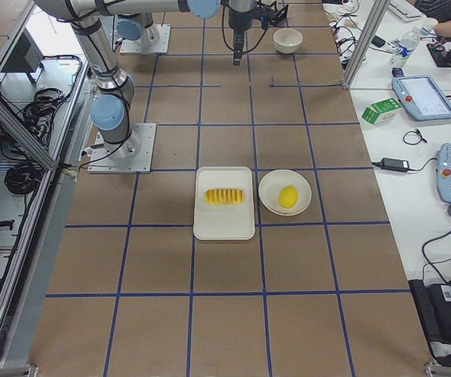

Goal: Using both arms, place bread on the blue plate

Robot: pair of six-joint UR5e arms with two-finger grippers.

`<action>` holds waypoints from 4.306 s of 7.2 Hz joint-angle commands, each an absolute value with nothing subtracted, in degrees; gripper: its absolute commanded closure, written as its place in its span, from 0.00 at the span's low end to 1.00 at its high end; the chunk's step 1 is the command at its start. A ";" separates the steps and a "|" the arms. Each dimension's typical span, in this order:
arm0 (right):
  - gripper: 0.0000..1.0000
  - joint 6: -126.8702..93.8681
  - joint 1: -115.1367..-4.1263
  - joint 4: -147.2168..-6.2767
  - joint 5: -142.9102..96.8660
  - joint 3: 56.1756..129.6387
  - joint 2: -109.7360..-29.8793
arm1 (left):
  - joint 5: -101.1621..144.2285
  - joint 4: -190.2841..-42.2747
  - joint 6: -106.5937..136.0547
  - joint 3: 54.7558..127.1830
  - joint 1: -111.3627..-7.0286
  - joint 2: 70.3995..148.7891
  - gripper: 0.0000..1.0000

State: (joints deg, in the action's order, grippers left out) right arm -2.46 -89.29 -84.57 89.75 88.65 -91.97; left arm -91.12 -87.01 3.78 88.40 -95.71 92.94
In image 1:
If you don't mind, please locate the white rectangular tray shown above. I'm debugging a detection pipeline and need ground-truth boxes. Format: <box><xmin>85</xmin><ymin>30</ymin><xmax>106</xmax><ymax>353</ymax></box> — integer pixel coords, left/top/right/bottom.
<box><xmin>193</xmin><ymin>167</ymin><xmax>255</xmax><ymax>240</ymax></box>

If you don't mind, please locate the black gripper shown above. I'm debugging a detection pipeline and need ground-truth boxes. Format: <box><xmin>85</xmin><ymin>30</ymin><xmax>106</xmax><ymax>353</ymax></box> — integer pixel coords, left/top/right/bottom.
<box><xmin>228</xmin><ymin>0</ymin><xmax>256</xmax><ymax>66</ymax></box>

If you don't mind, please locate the cream bowl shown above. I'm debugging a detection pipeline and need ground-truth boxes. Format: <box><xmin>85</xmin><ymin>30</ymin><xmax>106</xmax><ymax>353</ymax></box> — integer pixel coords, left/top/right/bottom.
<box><xmin>273</xmin><ymin>28</ymin><xmax>303</xmax><ymax>54</ymax></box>

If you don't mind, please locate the black power adapter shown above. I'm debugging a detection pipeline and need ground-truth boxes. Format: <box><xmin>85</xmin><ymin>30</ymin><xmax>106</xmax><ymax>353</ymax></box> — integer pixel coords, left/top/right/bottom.
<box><xmin>381</xmin><ymin>157</ymin><xmax>410</xmax><ymax>173</ymax></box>

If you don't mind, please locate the yellow spiral bread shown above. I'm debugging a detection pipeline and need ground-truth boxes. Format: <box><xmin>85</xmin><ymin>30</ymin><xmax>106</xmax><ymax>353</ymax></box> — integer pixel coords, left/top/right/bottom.
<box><xmin>204</xmin><ymin>188</ymin><xmax>246</xmax><ymax>206</ymax></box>

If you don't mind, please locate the white round plate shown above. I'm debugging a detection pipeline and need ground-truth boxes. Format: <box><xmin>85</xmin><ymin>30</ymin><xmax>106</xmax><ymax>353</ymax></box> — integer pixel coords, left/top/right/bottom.
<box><xmin>258</xmin><ymin>170</ymin><xmax>312</xmax><ymax>216</ymax></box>

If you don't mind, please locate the yellow lemon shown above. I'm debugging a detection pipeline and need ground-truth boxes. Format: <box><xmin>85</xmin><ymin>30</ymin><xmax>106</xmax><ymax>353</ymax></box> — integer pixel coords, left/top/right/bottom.
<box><xmin>278</xmin><ymin>185</ymin><xmax>299</xmax><ymax>208</ymax></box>

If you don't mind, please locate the aluminium frame post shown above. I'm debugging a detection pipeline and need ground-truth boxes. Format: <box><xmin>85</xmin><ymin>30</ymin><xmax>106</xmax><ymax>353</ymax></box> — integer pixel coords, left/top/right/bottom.
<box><xmin>342</xmin><ymin>0</ymin><xmax>391</xmax><ymax>90</ymax></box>

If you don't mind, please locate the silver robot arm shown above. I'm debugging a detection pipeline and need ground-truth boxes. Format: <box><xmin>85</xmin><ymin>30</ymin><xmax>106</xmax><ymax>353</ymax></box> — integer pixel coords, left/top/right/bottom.
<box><xmin>35</xmin><ymin>1</ymin><xmax>269</xmax><ymax>97</ymax></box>
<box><xmin>116</xmin><ymin>13</ymin><xmax>160</xmax><ymax>45</ymax></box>

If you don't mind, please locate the far teach pendant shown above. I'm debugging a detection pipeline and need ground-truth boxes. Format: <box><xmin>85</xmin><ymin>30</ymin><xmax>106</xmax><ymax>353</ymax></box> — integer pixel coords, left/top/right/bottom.
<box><xmin>391</xmin><ymin>75</ymin><xmax>451</xmax><ymax>121</ymax></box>

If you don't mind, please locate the green white box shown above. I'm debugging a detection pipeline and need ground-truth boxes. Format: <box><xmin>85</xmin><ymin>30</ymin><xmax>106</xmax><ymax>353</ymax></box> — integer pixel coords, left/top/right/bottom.
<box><xmin>361</xmin><ymin>97</ymin><xmax>402</xmax><ymax>125</ymax></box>

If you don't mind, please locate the black dish rack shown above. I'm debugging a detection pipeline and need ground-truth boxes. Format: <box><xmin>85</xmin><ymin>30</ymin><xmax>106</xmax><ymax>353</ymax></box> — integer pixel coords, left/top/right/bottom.
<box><xmin>256</xmin><ymin>1</ymin><xmax>289</xmax><ymax>30</ymax></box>

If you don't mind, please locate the clear water bottle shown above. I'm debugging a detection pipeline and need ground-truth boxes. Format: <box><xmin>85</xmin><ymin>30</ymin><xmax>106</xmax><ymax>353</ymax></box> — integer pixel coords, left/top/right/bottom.
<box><xmin>390</xmin><ymin>27</ymin><xmax>421</xmax><ymax>68</ymax></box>

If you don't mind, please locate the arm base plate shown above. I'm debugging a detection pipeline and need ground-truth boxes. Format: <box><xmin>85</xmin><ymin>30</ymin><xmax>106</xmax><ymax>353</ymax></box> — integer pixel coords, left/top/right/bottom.
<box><xmin>86</xmin><ymin>123</ymin><xmax>156</xmax><ymax>174</ymax></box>
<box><xmin>117</xmin><ymin>20</ymin><xmax>171</xmax><ymax>55</ymax></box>

